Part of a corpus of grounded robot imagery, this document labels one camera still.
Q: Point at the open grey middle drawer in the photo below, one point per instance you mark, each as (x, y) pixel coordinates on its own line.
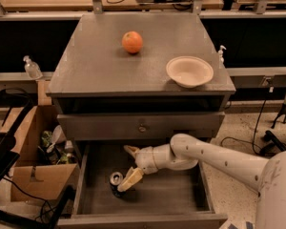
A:
(165, 200)

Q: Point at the blue pepsi can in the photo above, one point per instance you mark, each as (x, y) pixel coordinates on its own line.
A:
(114, 180)

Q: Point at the black chair frame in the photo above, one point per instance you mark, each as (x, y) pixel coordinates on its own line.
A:
(8, 157)

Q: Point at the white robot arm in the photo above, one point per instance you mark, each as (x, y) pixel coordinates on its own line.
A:
(267, 176)

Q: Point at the closed grey top drawer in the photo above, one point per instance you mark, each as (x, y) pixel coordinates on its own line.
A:
(139, 126)

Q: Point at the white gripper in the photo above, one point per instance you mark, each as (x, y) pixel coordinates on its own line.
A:
(145, 159)

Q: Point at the black stand base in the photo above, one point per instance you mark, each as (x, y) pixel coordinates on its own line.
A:
(272, 141)

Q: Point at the small white pump bottle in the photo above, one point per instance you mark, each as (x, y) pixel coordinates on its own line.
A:
(220, 52)

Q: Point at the orange fruit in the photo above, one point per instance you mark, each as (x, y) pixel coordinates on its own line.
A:
(132, 42)

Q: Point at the grey wooden drawer cabinet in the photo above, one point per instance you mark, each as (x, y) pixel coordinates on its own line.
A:
(96, 76)

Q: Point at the white paper bowl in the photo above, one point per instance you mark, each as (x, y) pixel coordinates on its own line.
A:
(189, 71)

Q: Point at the open cardboard box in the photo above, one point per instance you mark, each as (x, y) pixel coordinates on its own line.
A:
(39, 171)

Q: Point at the clear sanitizer pump bottle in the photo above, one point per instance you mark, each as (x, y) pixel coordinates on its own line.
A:
(32, 68)

